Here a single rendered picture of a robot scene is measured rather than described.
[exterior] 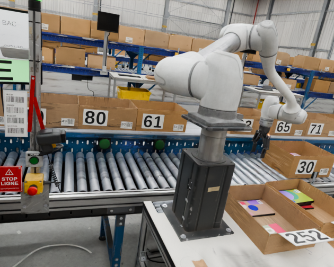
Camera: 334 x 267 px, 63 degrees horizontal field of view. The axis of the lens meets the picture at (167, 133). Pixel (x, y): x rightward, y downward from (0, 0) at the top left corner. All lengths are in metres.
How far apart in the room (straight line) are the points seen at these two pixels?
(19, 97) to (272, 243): 1.18
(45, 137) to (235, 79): 0.79
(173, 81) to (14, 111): 0.66
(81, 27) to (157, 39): 1.66
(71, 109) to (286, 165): 1.49
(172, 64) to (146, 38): 5.37
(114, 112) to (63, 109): 0.33
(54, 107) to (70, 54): 4.27
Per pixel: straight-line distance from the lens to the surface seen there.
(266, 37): 1.62
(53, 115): 1.90
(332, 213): 1.78
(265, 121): 2.01
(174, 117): 2.03
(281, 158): 2.11
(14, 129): 1.31
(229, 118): 1.09
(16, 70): 1.35
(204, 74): 1.08
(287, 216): 1.55
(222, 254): 1.21
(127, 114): 1.93
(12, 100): 1.27
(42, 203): 1.45
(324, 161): 2.25
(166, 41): 6.67
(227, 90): 1.06
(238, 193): 1.56
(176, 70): 1.15
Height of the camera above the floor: 1.51
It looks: 18 degrees down
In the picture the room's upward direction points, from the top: 9 degrees clockwise
